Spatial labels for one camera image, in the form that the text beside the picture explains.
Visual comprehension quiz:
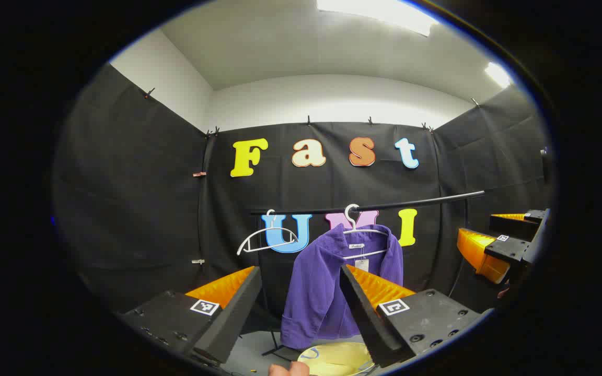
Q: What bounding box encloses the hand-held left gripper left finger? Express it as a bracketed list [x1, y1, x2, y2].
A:
[118, 265, 263, 365]

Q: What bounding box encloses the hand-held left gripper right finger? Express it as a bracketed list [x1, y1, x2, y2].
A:
[339, 264, 492, 369]

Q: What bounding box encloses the cream laundry hamper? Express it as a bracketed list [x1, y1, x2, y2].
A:
[297, 342, 377, 376]

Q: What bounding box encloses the white clothes hanger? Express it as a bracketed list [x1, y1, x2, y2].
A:
[237, 209, 300, 256]
[343, 204, 391, 261]

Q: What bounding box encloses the row of black cloth clips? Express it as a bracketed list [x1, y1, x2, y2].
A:
[143, 88, 482, 137]

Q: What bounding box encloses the black clothes rack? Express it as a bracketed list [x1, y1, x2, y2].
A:
[250, 190, 486, 361]

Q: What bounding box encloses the purple ribbed garment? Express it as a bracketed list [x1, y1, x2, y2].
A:
[280, 224, 404, 350]

